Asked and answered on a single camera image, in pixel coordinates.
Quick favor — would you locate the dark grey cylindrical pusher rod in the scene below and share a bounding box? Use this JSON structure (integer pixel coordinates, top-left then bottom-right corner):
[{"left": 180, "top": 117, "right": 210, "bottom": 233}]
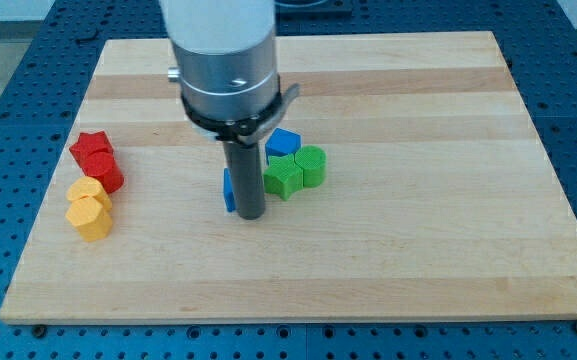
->
[{"left": 223, "top": 142, "right": 265, "bottom": 220}]

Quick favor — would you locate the black clamp ring with lever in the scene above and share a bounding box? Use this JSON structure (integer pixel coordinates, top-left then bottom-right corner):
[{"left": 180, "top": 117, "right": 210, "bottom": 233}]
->
[{"left": 181, "top": 74, "right": 300, "bottom": 146}]

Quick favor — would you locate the blue triangle block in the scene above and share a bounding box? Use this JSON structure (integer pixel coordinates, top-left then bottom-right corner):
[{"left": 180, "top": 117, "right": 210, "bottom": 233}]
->
[{"left": 222, "top": 168, "right": 236, "bottom": 212}]

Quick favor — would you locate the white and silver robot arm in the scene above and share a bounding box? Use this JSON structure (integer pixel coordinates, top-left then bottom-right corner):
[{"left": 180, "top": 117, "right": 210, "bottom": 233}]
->
[{"left": 160, "top": 0, "right": 299, "bottom": 220}]

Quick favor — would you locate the blue cube block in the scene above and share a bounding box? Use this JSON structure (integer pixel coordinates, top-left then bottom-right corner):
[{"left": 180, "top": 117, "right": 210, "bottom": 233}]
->
[{"left": 265, "top": 128, "right": 301, "bottom": 161}]

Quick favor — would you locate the green star block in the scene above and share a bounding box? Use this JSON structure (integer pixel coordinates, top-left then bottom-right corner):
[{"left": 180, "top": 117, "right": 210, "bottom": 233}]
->
[{"left": 263, "top": 154, "right": 304, "bottom": 201}]

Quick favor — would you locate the green cylinder block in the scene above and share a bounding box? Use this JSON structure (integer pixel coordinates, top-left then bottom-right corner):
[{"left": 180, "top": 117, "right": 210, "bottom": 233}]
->
[{"left": 295, "top": 145, "right": 327, "bottom": 188}]

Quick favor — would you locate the red cylinder block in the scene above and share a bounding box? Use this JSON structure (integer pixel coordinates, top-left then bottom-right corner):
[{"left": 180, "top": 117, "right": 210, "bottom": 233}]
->
[{"left": 82, "top": 152, "right": 124, "bottom": 194}]

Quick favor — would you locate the red star block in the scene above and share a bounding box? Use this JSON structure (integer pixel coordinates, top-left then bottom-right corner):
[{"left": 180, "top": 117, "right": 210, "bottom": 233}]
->
[{"left": 69, "top": 131, "right": 114, "bottom": 166}]

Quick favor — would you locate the yellow cylinder block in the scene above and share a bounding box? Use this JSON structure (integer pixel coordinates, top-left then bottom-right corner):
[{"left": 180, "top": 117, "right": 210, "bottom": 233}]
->
[{"left": 66, "top": 176, "right": 112, "bottom": 211}]

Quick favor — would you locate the wooden board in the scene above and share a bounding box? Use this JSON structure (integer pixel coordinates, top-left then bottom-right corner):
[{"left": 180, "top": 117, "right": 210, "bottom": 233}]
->
[{"left": 0, "top": 31, "right": 577, "bottom": 325}]

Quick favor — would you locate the yellow hexagon block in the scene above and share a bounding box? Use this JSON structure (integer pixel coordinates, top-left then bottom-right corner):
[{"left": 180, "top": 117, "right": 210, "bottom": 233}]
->
[{"left": 65, "top": 197, "right": 113, "bottom": 242}]

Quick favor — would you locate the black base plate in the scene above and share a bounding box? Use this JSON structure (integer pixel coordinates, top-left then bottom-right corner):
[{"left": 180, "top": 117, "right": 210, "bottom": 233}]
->
[{"left": 274, "top": 0, "right": 354, "bottom": 18}]

